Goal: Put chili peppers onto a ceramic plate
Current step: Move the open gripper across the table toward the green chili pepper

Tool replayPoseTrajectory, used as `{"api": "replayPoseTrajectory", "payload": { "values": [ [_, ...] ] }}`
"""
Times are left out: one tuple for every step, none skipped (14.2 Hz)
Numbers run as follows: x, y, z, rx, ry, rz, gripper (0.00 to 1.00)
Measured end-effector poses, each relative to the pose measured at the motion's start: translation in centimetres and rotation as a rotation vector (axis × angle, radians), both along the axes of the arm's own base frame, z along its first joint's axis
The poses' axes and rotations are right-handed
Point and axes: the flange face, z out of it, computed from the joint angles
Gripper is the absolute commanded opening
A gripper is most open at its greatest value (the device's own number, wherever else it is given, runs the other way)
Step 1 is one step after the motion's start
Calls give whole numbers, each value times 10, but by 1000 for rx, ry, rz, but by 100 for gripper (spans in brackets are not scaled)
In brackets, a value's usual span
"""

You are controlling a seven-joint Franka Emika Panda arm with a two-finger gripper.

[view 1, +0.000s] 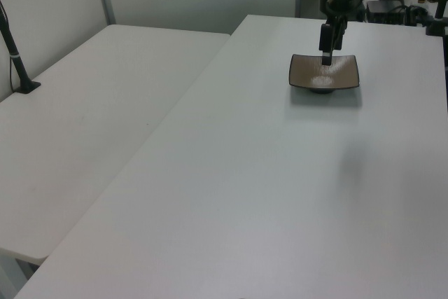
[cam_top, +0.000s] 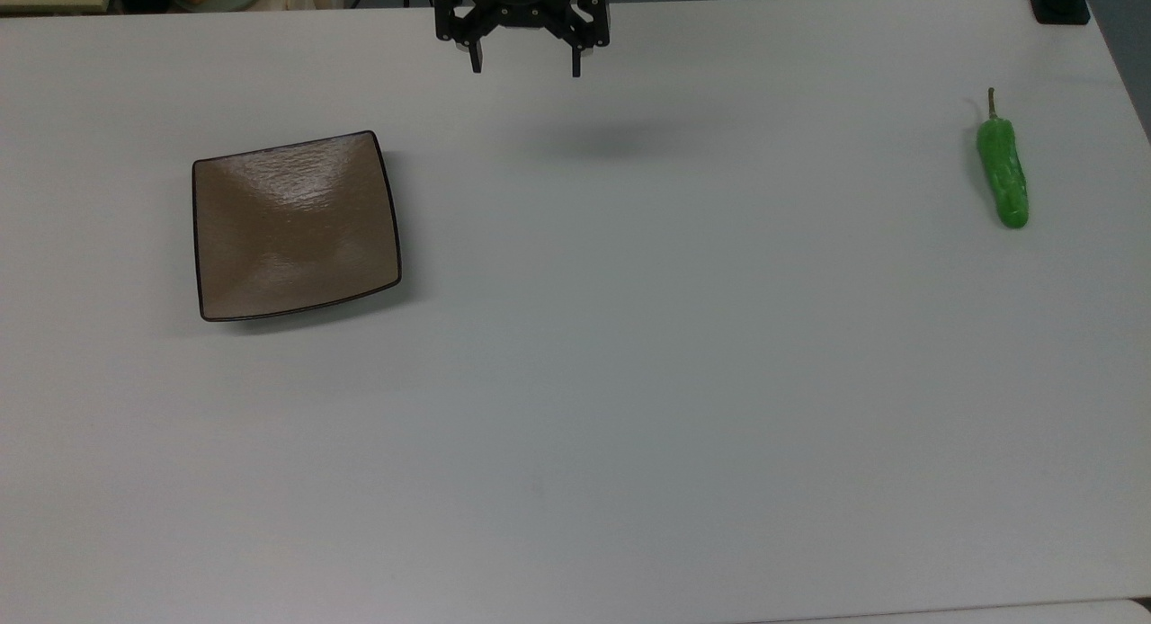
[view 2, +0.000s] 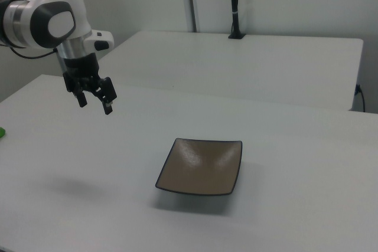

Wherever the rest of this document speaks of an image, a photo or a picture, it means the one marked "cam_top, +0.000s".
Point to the square brown ceramic plate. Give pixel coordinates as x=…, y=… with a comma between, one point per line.
x=297, y=228

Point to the green chili pepper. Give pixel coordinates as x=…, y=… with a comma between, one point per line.
x=1003, y=174

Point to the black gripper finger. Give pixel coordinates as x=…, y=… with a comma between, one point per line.
x=476, y=59
x=576, y=62

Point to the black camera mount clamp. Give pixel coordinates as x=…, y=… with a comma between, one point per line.
x=1061, y=4

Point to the white table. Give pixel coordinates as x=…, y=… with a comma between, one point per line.
x=989, y=615

